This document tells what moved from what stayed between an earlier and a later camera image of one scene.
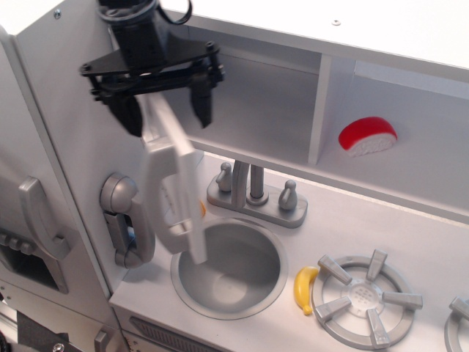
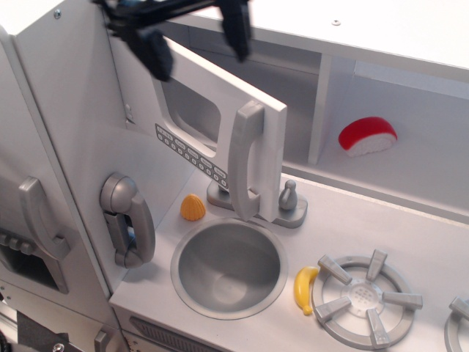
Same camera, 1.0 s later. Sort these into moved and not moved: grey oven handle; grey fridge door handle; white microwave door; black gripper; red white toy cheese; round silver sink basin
Moved: black gripper; white microwave door
Not moved: grey oven handle; grey fridge door handle; round silver sink basin; red white toy cheese
